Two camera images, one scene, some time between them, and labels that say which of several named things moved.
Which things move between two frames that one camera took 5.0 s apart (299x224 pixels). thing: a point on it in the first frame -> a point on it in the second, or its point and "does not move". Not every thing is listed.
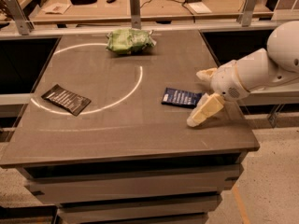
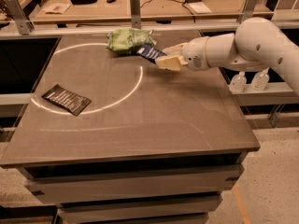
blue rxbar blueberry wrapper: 182,98 -> 149,52
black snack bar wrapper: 66,99 does not move
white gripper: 226,82 -> 194,54
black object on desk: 81,1 does not move
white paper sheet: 199,7 does not move
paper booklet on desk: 56,8 does not move
